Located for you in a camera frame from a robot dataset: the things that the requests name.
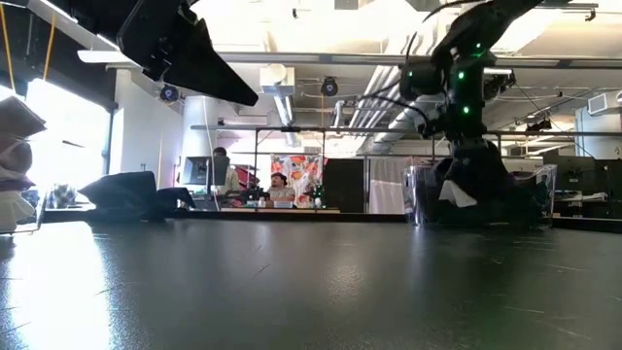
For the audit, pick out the person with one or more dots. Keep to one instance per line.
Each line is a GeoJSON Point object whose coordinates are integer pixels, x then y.
{"type": "Point", "coordinates": [228, 177]}
{"type": "Point", "coordinates": [281, 189]}

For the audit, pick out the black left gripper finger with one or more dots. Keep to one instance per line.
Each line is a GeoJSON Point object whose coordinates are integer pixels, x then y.
{"type": "Point", "coordinates": [214, 73]}

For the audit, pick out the round black ceiling fixture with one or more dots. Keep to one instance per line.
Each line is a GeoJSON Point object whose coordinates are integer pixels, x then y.
{"type": "Point", "coordinates": [169, 92]}
{"type": "Point", "coordinates": [329, 86]}

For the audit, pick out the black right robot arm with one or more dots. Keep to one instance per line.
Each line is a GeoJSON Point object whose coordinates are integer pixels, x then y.
{"type": "Point", "coordinates": [486, 29]}

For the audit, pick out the pink towel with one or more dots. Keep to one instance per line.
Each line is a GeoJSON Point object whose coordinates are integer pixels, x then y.
{"type": "Point", "coordinates": [19, 116]}

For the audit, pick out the black computer monitor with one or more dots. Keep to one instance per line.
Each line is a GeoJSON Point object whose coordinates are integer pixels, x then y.
{"type": "Point", "coordinates": [201, 170]}

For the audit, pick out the silver ventilation ducts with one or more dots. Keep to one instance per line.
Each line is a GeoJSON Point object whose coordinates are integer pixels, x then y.
{"type": "Point", "coordinates": [369, 107]}

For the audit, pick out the navy blue towel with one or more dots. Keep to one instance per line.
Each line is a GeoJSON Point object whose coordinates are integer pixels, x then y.
{"type": "Point", "coordinates": [121, 194]}

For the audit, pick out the dark desktop monitors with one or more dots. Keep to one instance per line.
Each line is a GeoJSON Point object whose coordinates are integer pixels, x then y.
{"type": "Point", "coordinates": [573, 180]}

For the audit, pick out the colourful painting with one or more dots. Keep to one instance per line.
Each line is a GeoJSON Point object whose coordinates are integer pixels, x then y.
{"type": "Point", "coordinates": [301, 170]}

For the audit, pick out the black cabinet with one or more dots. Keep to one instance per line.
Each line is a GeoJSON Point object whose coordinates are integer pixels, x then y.
{"type": "Point", "coordinates": [342, 185]}

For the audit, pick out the dark teal towel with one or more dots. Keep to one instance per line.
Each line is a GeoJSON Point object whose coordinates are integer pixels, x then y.
{"type": "Point", "coordinates": [538, 199]}

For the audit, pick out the white ceiling box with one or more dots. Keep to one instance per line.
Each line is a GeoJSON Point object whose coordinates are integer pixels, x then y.
{"type": "Point", "coordinates": [277, 80]}

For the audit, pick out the white wall air unit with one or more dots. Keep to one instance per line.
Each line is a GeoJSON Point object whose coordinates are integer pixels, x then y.
{"type": "Point", "coordinates": [602, 103]}

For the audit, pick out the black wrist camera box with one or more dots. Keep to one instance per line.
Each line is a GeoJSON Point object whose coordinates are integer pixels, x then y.
{"type": "Point", "coordinates": [420, 80]}

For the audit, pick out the clear plastic bin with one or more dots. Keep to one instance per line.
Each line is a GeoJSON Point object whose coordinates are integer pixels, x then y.
{"type": "Point", "coordinates": [41, 214]}
{"type": "Point", "coordinates": [544, 194]}

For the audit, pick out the white curtain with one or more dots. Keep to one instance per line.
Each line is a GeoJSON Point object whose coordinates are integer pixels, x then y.
{"type": "Point", "coordinates": [386, 185]}

